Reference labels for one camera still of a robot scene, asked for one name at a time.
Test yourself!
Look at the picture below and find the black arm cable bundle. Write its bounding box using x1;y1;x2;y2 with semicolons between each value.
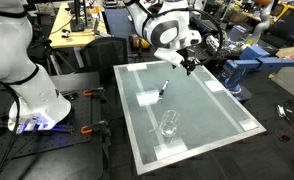
0;0;225;180

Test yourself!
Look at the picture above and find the clear drinking glass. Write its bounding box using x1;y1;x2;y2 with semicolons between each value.
158;109;183;139

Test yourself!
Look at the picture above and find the black camera tripod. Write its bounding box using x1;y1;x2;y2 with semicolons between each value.
43;39;69;76

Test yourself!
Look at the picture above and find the black mesh chair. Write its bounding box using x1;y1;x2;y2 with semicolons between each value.
79;36;129;85

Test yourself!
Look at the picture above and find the red floor cable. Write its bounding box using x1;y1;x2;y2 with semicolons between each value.
273;127;292;142

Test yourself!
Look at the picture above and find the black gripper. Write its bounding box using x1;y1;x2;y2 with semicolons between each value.
180;56;198;77

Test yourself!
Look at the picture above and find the wooden desk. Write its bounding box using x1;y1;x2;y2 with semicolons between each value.
48;1;109;50

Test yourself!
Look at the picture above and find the orange black bar clamp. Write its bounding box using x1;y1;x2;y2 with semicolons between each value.
80;120;112;138
82;86;108;105

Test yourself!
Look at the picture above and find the black desk monitor stand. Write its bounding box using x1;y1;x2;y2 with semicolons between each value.
69;0;89;33

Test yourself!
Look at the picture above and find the white charger with cable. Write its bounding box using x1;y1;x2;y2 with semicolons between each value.
275;103;288;119

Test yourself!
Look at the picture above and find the black white dry-erase marker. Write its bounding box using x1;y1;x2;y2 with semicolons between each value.
157;78;171;100

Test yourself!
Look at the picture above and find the yellow black device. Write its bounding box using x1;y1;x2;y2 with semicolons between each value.
129;34;152;51

